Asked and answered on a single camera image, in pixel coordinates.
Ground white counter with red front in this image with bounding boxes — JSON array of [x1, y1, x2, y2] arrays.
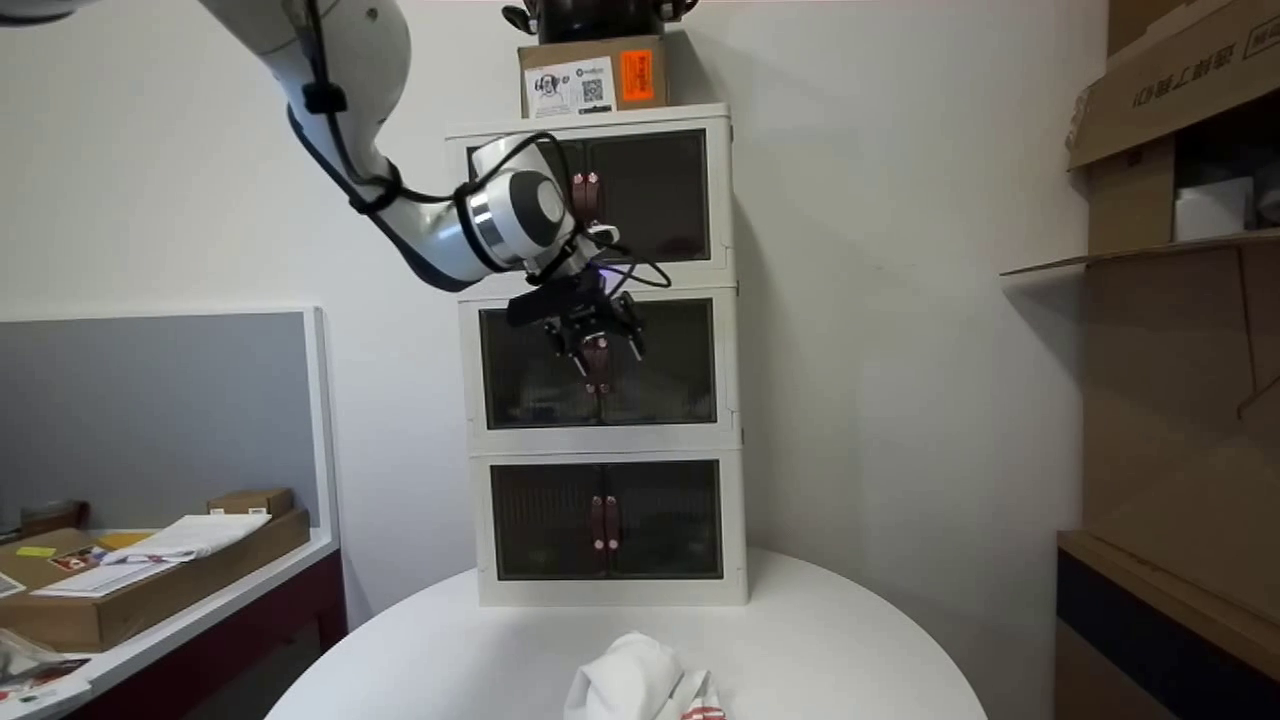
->
[[0, 529, 353, 720]]

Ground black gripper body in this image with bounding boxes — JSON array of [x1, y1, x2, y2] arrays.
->
[[503, 254, 646, 356]]

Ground flat cardboard tray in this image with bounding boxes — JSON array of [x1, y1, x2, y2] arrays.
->
[[0, 500, 312, 657]]

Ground small cardboard box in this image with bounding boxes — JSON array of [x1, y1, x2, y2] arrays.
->
[[202, 484, 300, 521]]

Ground white cloth with red stripes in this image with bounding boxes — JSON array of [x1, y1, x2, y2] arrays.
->
[[560, 627, 731, 720]]

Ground crumpled paper clutter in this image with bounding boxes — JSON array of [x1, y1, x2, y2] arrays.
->
[[0, 622, 95, 704]]

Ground white item on shelf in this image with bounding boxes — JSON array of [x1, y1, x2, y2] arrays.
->
[[1172, 171, 1265, 246]]

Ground white paper sheets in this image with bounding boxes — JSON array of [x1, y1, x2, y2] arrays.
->
[[34, 507, 275, 601]]

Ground white three-tier cabinet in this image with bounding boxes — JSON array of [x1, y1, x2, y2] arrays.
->
[[443, 99, 752, 609]]

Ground plain cardboard box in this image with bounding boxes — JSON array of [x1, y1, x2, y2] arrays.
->
[[1102, 0, 1204, 55], [1074, 137, 1184, 254]]

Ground cardboard box with labels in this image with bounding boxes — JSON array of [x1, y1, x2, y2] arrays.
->
[[516, 32, 724, 122]]

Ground black object on box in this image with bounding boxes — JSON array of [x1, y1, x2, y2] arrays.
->
[[499, 0, 702, 42]]

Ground grey partition with white frame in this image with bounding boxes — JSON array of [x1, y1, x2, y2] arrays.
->
[[0, 300, 339, 543]]

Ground small brown box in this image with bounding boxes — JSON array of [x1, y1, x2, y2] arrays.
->
[[13, 497, 95, 541]]

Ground printed cardboard box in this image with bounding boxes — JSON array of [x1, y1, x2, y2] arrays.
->
[[1067, 0, 1280, 176]]

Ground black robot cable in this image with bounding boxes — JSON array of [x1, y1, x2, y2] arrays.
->
[[296, 0, 674, 295]]

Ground large cardboard panel box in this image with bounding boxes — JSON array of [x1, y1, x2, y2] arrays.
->
[[1074, 245, 1280, 631]]

